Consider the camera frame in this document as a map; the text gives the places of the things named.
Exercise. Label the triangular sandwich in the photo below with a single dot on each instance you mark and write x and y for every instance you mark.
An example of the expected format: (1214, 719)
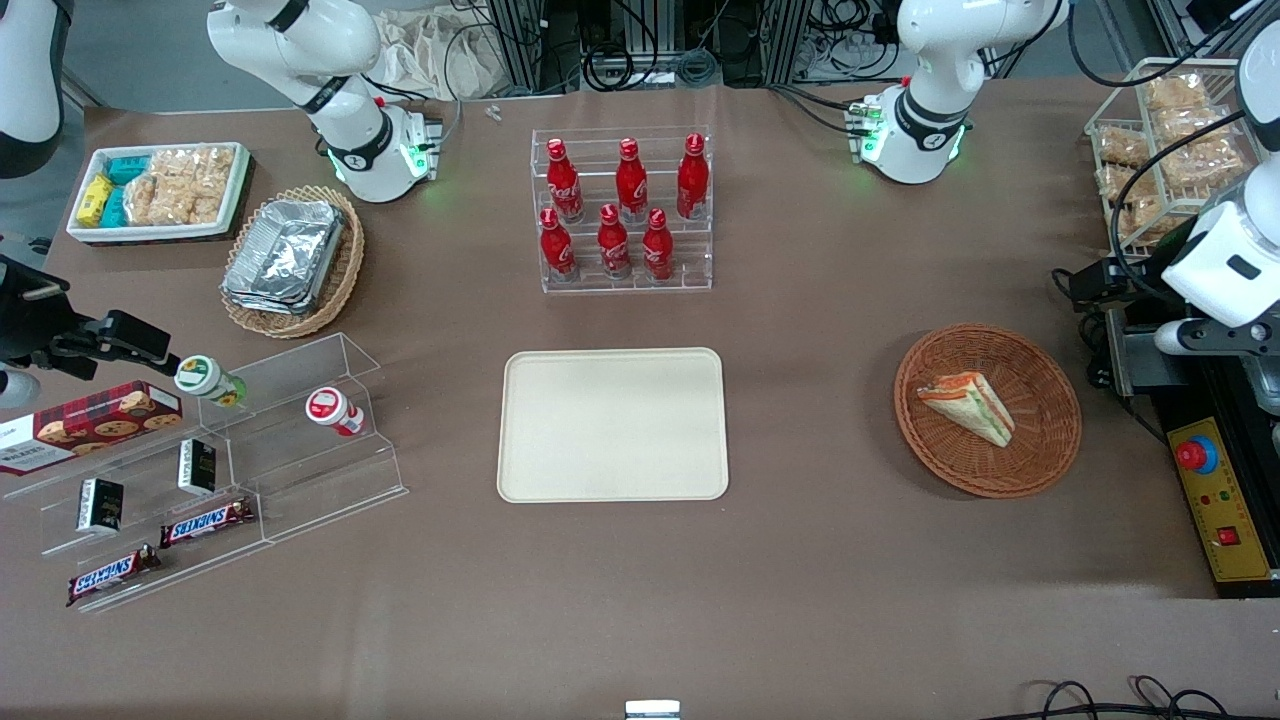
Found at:
(970, 405)

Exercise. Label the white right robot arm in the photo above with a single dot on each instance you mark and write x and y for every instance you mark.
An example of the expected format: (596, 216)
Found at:
(300, 40)

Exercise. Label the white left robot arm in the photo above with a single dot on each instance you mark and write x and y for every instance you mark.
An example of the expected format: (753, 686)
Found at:
(930, 60)

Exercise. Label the round brown wicker basket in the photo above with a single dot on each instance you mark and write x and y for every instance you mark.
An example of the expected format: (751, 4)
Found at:
(1040, 440)

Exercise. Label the oval light wicker basket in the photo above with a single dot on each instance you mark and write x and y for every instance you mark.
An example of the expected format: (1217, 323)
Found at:
(345, 270)

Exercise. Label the beige plastic tray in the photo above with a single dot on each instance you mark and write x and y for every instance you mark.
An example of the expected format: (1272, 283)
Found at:
(610, 425)

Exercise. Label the red tartan cookie box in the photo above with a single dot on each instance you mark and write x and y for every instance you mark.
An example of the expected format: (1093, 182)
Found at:
(90, 425)

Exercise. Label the steel pan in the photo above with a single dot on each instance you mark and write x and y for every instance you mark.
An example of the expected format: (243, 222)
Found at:
(1270, 385)

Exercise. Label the red emergency stop button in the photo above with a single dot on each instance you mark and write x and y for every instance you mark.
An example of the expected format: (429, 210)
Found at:
(1196, 456)

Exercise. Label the rice cracker pack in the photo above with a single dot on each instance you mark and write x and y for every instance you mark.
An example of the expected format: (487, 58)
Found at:
(1122, 147)
(1140, 220)
(160, 202)
(212, 170)
(1125, 184)
(172, 163)
(1210, 170)
(1175, 92)
(1192, 125)

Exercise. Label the small black box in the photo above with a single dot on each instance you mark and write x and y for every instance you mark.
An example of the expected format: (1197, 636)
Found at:
(197, 467)
(100, 505)

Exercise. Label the black yellow control box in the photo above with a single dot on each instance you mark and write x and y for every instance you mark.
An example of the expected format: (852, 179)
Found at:
(1235, 500)

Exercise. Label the green lid drink bottle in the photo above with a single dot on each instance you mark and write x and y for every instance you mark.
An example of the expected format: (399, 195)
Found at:
(205, 378)

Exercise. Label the yellow snack packet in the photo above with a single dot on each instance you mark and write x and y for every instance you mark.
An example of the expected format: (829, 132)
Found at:
(95, 200)

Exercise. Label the teal snack packet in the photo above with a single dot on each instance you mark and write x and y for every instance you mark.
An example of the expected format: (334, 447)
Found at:
(114, 208)
(127, 169)

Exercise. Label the white rectangular bin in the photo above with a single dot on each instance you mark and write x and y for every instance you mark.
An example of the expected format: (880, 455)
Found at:
(150, 232)

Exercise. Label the Snickers chocolate bar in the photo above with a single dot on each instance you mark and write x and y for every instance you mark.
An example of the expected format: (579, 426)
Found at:
(205, 522)
(112, 575)

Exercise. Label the aluminium foil container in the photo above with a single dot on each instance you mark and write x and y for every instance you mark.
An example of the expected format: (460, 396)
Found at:
(285, 250)
(265, 306)

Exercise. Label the clear acrylic stepped shelf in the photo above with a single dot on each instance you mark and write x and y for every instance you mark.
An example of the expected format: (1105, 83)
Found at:
(300, 470)

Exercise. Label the red lid drink bottle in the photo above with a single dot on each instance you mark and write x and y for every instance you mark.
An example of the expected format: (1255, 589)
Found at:
(332, 408)

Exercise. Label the brown table cover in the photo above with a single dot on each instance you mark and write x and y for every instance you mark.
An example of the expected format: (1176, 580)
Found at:
(850, 600)

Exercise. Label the clear acrylic bottle rack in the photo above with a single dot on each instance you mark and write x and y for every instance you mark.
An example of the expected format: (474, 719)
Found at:
(690, 270)

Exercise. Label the red cola bottle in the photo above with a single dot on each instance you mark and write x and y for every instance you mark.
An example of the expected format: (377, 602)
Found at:
(564, 190)
(631, 185)
(557, 250)
(692, 185)
(657, 250)
(614, 248)

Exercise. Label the white cloth bag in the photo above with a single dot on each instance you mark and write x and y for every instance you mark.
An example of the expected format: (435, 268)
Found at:
(430, 55)

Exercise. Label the red rocker switch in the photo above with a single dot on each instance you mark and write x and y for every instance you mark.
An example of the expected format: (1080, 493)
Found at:
(1228, 536)

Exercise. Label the aluminium profile post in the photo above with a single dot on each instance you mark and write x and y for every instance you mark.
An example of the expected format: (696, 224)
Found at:
(515, 45)

